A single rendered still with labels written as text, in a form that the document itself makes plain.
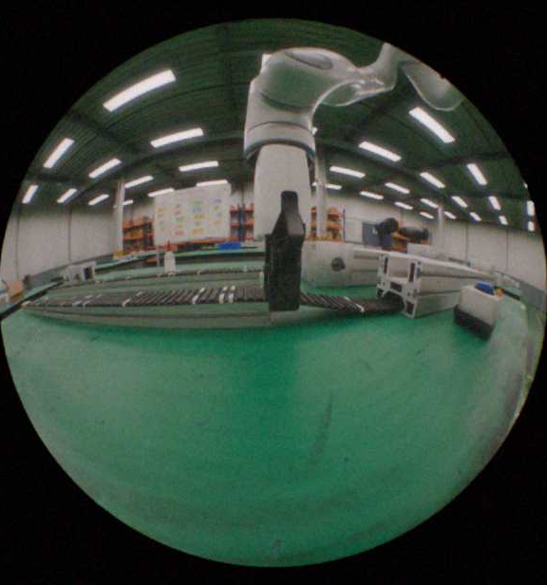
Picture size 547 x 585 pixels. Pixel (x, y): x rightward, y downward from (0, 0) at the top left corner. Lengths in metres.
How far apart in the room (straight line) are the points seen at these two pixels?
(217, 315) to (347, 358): 0.14
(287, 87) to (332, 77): 0.05
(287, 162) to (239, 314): 0.16
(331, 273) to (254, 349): 0.27
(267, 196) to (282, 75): 0.13
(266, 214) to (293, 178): 0.04
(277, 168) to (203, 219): 3.08
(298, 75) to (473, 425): 0.29
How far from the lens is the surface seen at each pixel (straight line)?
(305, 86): 0.20
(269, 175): 0.16
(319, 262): 0.37
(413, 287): 0.28
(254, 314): 0.20
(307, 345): 0.17
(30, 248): 11.19
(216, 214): 3.19
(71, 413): 0.17
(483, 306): 0.31
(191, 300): 0.20
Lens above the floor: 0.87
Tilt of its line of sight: 16 degrees down
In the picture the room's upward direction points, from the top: straight up
